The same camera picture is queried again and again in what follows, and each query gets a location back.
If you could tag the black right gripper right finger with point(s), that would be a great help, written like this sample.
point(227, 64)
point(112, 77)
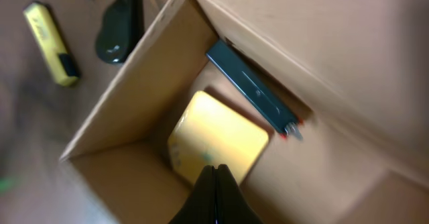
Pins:
point(231, 206)

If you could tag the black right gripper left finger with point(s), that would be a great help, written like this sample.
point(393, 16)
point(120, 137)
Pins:
point(199, 207)

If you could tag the red multi-tool pocket knife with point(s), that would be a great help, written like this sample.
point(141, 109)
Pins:
point(281, 118)

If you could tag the yellow sticky note pad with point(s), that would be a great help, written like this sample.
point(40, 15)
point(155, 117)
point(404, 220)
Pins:
point(209, 133)

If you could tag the open cardboard box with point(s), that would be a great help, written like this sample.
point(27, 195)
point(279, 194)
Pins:
point(355, 72)

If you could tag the black correction tape dispenser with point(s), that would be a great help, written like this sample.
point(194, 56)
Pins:
point(118, 34)

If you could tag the yellow highlighter marker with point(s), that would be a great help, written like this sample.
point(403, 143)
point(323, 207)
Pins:
point(58, 61)

